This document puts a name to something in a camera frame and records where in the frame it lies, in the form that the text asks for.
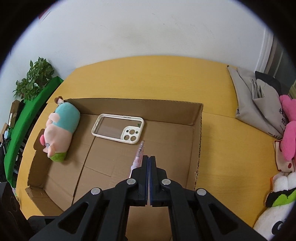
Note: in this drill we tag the grey canvas bag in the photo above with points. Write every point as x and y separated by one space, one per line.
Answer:
258 103

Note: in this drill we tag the white panda plush toy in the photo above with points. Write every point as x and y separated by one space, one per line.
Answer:
279 202

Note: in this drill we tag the green cloth backdrop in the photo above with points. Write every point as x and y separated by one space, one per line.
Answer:
27 115

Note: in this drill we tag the green potted plant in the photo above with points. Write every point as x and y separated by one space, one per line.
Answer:
38 76

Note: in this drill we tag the brown cardboard box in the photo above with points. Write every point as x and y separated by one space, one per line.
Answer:
172 134

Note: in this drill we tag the cream phone case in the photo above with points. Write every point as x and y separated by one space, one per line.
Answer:
118 128

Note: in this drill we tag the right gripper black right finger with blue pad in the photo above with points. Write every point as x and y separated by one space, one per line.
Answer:
195 215

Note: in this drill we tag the pink pig plush toy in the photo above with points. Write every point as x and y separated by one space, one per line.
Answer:
60 128

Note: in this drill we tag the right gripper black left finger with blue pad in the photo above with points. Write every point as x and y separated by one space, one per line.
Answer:
99 214

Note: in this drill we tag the pink pen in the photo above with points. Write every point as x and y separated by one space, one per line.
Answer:
137 162

